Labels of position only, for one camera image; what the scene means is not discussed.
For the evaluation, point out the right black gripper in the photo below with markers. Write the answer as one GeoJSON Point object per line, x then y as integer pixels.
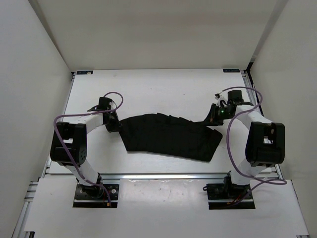
{"type": "Point", "coordinates": [211, 119]}

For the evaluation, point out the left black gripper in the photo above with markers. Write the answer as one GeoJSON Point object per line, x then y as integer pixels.
{"type": "Point", "coordinates": [116, 127]}

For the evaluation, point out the black skirt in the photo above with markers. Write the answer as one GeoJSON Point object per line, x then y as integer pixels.
{"type": "Point", "coordinates": [168, 135]}

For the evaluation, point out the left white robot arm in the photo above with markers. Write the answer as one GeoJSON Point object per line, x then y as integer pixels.
{"type": "Point", "coordinates": [69, 144]}

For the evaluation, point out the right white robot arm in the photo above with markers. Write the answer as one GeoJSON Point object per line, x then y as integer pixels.
{"type": "Point", "coordinates": [265, 145]}

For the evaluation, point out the right blue corner label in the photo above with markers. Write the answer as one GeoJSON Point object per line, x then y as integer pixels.
{"type": "Point", "coordinates": [231, 70]}

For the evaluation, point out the blue corner label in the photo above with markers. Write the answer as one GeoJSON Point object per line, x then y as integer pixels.
{"type": "Point", "coordinates": [231, 70]}
{"type": "Point", "coordinates": [84, 72]}

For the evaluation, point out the left blue corner label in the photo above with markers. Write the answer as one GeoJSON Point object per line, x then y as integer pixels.
{"type": "Point", "coordinates": [84, 72]}

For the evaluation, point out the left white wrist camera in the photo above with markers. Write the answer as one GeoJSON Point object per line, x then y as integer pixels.
{"type": "Point", "coordinates": [110, 104]}

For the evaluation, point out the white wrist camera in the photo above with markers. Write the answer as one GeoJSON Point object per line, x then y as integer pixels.
{"type": "Point", "coordinates": [221, 101]}
{"type": "Point", "coordinates": [110, 104]}

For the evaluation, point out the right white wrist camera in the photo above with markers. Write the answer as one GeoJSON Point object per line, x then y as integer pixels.
{"type": "Point", "coordinates": [221, 101]}

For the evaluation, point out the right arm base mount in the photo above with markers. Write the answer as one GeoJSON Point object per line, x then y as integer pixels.
{"type": "Point", "coordinates": [228, 196]}

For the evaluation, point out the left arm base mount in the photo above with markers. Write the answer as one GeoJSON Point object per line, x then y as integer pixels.
{"type": "Point", "coordinates": [95, 197]}

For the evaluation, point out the aluminium front rail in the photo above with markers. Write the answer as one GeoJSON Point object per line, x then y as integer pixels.
{"type": "Point", "coordinates": [270, 175]}

